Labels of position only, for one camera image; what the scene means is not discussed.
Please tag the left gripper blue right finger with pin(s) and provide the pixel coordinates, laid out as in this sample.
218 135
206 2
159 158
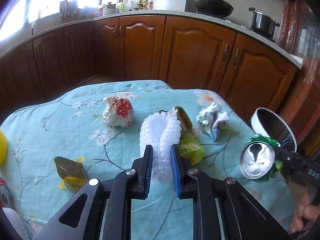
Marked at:
180 166

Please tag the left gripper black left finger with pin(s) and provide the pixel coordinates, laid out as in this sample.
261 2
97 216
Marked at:
142 176

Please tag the green snack pouch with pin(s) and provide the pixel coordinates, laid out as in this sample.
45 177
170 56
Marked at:
188 146

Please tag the crushed green soda can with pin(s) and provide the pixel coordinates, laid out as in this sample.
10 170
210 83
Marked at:
258 159

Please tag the white foam fruit net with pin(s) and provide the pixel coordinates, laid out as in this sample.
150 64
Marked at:
161 131

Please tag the white blue paper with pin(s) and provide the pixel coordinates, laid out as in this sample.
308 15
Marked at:
212 119

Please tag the yellow brown wrapper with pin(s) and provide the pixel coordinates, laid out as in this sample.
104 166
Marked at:
72 173

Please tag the white rimmed black trash bin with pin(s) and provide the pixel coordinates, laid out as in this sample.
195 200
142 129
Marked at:
269 124

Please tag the right hand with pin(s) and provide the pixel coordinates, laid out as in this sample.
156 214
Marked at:
304 210

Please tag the crumpled red white paper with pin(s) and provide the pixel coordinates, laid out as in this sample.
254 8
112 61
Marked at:
118 112

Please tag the light blue floral tablecloth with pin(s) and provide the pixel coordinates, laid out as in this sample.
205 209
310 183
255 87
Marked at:
71 127

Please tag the grey stone countertop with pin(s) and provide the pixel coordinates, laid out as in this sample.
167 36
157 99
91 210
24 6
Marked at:
50 23

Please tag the red framed glass door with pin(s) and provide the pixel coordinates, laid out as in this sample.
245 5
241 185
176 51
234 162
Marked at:
299 36

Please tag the red soda can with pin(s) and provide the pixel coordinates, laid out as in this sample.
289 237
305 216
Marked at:
6 198

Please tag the yellow sponge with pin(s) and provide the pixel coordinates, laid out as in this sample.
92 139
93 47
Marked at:
3 148

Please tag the black cooking pot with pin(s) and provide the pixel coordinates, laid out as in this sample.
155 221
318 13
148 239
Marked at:
263 24

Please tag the black wok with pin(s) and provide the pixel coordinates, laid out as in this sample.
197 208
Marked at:
215 8

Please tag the condiment bottles group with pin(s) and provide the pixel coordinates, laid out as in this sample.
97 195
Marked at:
142 5

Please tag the utensil rack on counter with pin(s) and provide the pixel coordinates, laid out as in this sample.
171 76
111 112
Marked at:
69 11

